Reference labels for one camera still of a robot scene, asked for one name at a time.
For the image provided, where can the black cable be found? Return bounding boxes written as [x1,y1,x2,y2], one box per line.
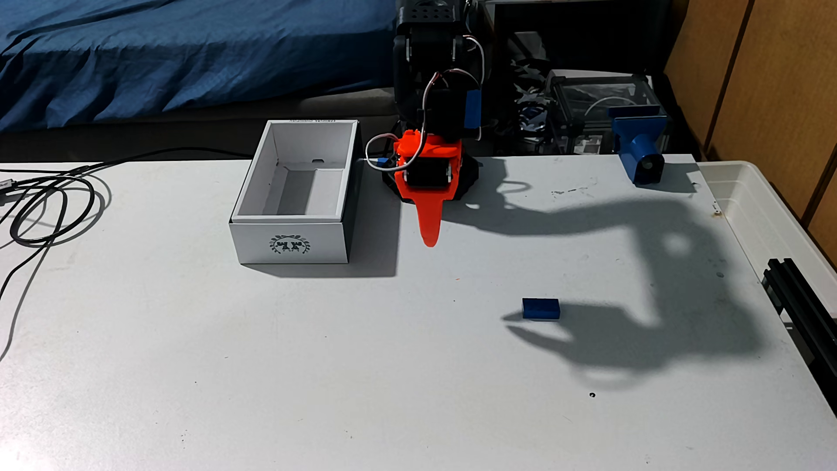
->
[0,147,252,361]

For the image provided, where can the clear plastic container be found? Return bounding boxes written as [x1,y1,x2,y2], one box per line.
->
[548,71,663,155]

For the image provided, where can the dark bed base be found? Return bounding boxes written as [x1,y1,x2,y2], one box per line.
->
[0,87,401,164]

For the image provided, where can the blue printed holder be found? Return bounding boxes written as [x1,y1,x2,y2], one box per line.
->
[611,108,670,186]

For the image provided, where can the brown wooden cabinet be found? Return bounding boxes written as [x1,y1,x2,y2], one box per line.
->
[666,0,837,266]

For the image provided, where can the white plastic bin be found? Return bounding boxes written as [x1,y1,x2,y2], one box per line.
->
[698,160,837,308]

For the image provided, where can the blue toy brick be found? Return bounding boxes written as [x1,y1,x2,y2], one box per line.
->
[522,298,562,321]

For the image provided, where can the black aluminium extrusion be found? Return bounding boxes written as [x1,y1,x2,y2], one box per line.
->
[762,258,837,414]

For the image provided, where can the white cardboard box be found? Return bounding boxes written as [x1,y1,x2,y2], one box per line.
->
[229,118,362,265]

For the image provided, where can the blue bed sheet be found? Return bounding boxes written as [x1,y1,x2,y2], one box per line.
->
[0,0,401,132]

